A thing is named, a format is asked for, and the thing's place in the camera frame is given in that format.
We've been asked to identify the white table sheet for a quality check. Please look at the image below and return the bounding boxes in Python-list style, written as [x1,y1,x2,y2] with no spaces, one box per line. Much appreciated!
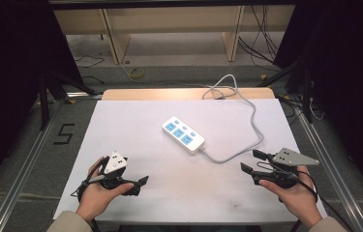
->
[52,98,328,225]

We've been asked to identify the person's right hand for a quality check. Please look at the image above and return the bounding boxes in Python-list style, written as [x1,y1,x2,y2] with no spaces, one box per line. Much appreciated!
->
[258,165,324,230]

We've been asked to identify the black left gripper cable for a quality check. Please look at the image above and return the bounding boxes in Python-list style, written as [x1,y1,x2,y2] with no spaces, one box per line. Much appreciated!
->
[70,157,109,204]

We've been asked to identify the person's left hand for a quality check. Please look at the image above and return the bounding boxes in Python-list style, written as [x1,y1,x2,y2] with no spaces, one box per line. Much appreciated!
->
[76,157,136,223]

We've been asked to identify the white power strip blue sockets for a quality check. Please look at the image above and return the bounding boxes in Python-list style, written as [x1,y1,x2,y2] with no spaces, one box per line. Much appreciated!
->
[162,116,206,156]

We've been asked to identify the black metal stand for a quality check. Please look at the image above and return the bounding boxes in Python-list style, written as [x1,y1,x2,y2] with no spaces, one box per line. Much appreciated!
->
[257,59,316,125]
[38,69,96,131]

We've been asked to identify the bundle of black cables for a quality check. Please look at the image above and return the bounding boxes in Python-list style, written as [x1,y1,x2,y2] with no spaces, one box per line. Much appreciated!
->
[237,4,282,73]

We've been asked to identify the grey power strip cable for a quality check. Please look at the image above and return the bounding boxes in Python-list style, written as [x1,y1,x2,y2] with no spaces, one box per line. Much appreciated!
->
[200,73,265,164]

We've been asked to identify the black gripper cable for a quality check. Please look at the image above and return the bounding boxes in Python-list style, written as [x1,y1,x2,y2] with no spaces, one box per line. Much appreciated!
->
[296,169,357,232]
[70,157,109,204]

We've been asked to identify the dark curtain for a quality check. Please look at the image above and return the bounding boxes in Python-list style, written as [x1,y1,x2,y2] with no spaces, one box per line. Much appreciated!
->
[0,0,85,202]
[274,0,363,207]

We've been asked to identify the aluminium rail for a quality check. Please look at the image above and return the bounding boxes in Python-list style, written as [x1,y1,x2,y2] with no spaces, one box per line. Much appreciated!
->
[293,101,363,232]
[0,98,67,232]

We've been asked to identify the light wooden desk frame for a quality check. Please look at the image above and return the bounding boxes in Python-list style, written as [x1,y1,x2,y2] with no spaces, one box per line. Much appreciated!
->
[52,4,296,66]

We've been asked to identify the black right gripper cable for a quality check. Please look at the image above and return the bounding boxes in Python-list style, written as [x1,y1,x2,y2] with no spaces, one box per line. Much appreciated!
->
[296,169,357,232]

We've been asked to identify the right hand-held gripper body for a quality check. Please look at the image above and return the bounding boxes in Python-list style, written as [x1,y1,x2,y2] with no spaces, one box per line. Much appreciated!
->
[251,147,320,189]

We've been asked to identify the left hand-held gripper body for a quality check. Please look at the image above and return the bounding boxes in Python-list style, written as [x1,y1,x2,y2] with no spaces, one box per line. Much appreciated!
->
[99,150,135,191]

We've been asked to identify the thin black floor cable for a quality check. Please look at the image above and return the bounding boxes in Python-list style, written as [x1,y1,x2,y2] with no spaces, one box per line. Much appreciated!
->
[74,52,106,85]

